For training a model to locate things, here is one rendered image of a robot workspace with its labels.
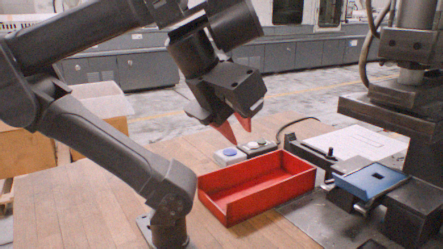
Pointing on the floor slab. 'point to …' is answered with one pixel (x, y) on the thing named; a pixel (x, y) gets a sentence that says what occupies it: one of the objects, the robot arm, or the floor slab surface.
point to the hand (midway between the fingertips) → (239, 134)
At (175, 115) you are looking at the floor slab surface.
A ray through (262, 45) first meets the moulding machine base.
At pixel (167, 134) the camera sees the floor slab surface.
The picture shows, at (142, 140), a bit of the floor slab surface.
